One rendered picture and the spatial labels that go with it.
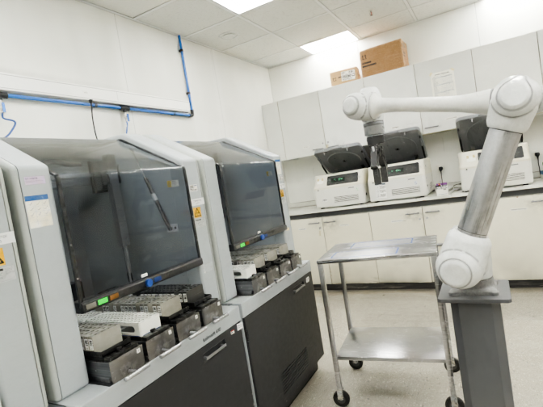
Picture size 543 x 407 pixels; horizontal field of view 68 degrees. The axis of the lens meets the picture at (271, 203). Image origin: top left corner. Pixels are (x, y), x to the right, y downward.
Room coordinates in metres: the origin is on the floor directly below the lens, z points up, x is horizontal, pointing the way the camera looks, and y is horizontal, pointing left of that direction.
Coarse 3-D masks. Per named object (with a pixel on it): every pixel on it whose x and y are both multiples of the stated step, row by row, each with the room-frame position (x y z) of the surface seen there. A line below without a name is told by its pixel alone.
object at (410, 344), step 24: (384, 240) 2.40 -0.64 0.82; (408, 240) 2.28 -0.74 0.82; (432, 240) 2.17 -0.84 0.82; (432, 264) 1.90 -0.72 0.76; (360, 336) 2.35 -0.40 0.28; (384, 336) 2.29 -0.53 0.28; (408, 336) 2.24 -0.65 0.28; (432, 336) 2.19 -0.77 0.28; (336, 360) 2.12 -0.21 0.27; (360, 360) 2.08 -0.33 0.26; (384, 360) 2.03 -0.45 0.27; (408, 360) 1.99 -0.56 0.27; (432, 360) 1.94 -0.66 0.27; (456, 360) 2.28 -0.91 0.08; (336, 384) 2.13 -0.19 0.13
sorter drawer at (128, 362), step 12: (120, 348) 1.28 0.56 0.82; (132, 348) 1.30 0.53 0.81; (96, 360) 1.25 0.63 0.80; (108, 360) 1.22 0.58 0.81; (120, 360) 1.25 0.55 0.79; (132, 360) 1.28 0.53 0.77; (144, 360) 1.32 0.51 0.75; (96, 372) 1.24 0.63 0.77; (108, 372) 1.21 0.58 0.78; (120, 372) 1.24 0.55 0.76; (132, 372) 1.25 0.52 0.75
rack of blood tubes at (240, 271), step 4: (248, 264) 2.10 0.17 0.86; (252, 264) 2.08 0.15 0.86; (236, 268) 2.05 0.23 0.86; (240, 268) 2.03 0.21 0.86; (244, 268) 2.02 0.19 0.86; (248, 268) 2.02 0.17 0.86; (252, 268) 2.05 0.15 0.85; (236, 272) 2.14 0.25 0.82; (240, 272) 2.13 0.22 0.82; (244, 272) 2.00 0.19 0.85; (248, 272) 2.01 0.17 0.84; (252, 272) 2.04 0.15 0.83; (236, 276) 2.02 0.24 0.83; (240, 276) 2.01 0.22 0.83; (244, 276) 2.00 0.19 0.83; (248, 276) 2.01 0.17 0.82
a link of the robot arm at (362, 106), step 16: (352, 96) 1.59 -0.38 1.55; (368, 96) 1.60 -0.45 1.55; (448, 96) 1.58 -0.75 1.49; (464, 96) 1.55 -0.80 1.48; (480, 96) 1.51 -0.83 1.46; (352, 112) 1.59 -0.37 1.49; (368, 112) 1.60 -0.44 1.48; (384, 112) 1.61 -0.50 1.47; (464, 112) 1.58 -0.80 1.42; (480, 112) 1.53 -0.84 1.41
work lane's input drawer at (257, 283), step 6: (252, 276) 2.01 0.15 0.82; (258, 276) 2.03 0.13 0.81; (264, 276) 2.07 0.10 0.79; (240, 282) 1.99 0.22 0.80; (246, 282) 1.98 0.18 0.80; (252, 282) 1.96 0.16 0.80; (258, 282) 2.01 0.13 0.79; (264, 282) 2.06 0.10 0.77; (240, 288) 2.00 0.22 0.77; (246, 288) 1.98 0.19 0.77; (252, 288) 1.96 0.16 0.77; (258, 288) 2.00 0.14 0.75; (264, 288) 1.98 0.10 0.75
